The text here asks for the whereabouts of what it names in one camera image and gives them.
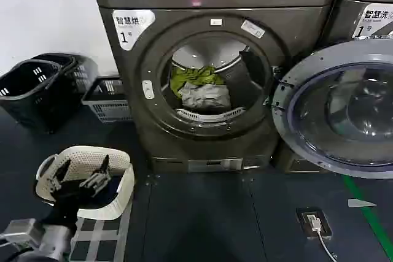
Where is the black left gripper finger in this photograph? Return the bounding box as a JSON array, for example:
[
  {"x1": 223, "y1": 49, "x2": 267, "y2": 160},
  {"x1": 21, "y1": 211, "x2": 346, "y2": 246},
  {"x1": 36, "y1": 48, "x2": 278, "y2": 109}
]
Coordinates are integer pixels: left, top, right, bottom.
[
  {"x1": 48, "y1": 159, "x2": 74, "y2": 194},
  {"x1": 79, "y1": 153, "x2": 112, "y2": 198}
]

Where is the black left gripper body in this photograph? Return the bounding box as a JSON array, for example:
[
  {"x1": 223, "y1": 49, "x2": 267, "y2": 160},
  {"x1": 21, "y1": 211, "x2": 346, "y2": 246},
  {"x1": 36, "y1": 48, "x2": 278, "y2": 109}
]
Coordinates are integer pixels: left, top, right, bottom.
[{"x1": 41, "y1": 181, "x2": 94, "y2": 229}]

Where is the white perforated laundry basket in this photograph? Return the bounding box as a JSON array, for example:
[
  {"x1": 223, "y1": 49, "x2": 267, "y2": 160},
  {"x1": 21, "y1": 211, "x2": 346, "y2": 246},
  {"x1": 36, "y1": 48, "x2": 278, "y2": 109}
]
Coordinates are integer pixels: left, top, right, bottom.
[{"x1": 34, "y1": 145, "x2": 136, "y2": 222}]

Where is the dark navy garment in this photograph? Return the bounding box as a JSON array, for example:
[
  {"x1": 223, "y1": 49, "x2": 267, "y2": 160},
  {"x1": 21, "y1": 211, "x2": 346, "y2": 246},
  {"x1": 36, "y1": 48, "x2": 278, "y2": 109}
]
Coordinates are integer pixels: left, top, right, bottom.
[{"x1": 99, "y1": 175, "x2": 132, "y2": 205}]

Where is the grey checkered floor mat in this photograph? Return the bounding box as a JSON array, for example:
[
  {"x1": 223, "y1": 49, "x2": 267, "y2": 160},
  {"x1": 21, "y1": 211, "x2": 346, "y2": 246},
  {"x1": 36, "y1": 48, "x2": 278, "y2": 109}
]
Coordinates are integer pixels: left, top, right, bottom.
[{"x1": 68, "y1": 196, "x2": 133, "y2": 262}]

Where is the grey slotted plastic crate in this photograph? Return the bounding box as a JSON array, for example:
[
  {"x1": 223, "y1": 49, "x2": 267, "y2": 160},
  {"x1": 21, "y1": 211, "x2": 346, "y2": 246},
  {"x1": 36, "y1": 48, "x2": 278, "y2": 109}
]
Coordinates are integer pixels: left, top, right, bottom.
[{"x1": 80, "y1": 77, "x2": 132, "y2": 123}]

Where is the black plastic basket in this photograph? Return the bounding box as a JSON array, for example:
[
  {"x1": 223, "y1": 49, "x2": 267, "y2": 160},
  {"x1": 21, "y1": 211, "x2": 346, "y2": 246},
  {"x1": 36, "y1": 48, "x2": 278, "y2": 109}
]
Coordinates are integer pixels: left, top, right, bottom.
[
  {"x1": 0, "y1": 58, "x2": 64, "y2": 134},
  {"x1": 30, "y1": 52, "x2": 99, "y2": 99}
]

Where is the white lint filter grille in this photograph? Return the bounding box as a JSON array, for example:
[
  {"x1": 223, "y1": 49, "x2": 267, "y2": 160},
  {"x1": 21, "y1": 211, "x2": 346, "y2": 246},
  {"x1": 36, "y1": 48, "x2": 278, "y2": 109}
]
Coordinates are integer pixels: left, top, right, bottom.
[{"x1": 174, "y1": 106, "x2": 247, "y2": 123}]

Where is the pale grey garment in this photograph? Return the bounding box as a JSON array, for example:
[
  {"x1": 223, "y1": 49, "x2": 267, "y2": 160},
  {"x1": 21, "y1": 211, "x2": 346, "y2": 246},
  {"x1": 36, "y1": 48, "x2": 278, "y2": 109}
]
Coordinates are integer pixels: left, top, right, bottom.
[{"x1": 179, "y1": 82, "x2": 231, "y2": 110}]

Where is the green garment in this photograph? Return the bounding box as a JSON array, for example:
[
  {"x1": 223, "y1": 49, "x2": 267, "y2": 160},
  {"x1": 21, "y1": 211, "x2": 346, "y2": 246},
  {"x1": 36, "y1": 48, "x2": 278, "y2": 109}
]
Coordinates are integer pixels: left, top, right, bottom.
[{"x1": 169, "y1": 64, "x2": 227, "y2": 98}]

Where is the grey dryer with round opening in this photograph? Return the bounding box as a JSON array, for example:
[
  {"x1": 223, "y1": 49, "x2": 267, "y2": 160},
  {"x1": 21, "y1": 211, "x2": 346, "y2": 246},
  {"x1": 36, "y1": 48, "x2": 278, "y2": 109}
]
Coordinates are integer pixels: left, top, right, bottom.
[{"x1": 87, "y1": 0, "x2": 348, "y2": 174}]

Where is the black garment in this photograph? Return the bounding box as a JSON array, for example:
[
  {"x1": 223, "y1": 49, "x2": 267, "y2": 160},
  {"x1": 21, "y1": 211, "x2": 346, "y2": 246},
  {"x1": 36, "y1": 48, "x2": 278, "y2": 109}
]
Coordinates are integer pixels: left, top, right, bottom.
[{"x1": 238, "y1": 47, "x2": 265, "y2": 77}]

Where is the black floor socket box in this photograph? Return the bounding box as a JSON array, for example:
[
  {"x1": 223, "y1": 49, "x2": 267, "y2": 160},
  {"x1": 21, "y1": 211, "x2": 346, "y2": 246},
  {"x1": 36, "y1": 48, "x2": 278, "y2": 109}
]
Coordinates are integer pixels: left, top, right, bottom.
[{"x1": 295, "y1": 207, "x2": 333, "y2": 240}]

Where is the round glass dryer door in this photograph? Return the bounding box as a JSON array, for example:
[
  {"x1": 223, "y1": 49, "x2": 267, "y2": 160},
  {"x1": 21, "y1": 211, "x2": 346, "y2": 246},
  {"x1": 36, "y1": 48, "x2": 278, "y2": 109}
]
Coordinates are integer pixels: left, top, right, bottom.
[{"x1": 271, "y1": 38, "x2": 393, "y2": 180}]

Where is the grey tape scrap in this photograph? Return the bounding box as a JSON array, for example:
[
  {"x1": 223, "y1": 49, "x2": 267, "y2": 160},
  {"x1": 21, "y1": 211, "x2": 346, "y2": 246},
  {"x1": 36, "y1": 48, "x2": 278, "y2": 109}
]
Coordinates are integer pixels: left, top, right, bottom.
[{"x1": 347, "y1": 198, "x2": 378, "y2": 209}]

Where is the green floor tape line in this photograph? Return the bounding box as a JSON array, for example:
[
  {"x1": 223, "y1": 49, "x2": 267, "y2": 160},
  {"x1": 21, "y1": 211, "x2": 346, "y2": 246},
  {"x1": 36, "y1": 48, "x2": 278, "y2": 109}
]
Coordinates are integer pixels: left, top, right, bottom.
[{"x1": 341, "y1": 175, "x2": 393, "y2": 262}]

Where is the grey washing machine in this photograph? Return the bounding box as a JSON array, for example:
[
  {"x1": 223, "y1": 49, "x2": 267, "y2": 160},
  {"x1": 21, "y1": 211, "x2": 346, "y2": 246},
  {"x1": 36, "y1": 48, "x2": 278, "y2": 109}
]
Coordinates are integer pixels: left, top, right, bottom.
[{"x1": 276, "y1": 0, "x2": 393, "y2": 174}]

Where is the white plug with cable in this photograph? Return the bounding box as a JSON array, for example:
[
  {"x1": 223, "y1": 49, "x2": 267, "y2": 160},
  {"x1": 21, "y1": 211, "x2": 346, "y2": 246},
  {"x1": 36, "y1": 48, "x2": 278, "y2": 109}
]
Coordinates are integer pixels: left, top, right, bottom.
[{"x1": 306, "y1": 212, "x2": 339, "y2": 262}]

